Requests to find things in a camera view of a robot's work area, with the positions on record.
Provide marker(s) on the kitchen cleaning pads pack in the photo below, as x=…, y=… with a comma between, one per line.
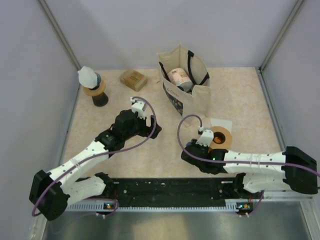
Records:
x=133, y=79

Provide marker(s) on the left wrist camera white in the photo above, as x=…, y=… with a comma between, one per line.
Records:
x=138, y=107

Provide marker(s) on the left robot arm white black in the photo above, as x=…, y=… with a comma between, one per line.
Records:
x=53, y=191

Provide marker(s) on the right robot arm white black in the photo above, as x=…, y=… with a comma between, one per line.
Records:
x=292, y=169

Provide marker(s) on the wooden dripper stand brown collar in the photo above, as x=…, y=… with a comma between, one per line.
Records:
x=97, y=94

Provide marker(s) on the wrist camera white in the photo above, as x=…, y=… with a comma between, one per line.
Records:
x=138, y=107
x=206, y=136

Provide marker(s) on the cream tote bag floral print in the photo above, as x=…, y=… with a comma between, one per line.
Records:
x=198, y=100

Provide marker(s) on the pink patterned paper roll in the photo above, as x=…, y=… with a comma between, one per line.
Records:
x=179, y=78

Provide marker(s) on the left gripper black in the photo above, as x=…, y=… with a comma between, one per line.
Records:
x=147, y=130

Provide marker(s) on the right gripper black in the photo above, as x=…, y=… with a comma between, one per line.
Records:
x=193, y=143

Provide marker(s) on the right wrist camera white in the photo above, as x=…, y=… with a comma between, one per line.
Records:
x=206, y=136

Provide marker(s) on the white paper sheet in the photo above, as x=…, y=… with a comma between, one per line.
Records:
x=227, y=124

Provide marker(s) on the orange glass dripper cone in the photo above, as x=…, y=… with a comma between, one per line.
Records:
x=219, y=139

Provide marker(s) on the blue glass dripper cone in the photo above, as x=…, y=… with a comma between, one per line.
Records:
x=98, y=77

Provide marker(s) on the white paper coffee filter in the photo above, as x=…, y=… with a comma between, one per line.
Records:
x=87, y=77

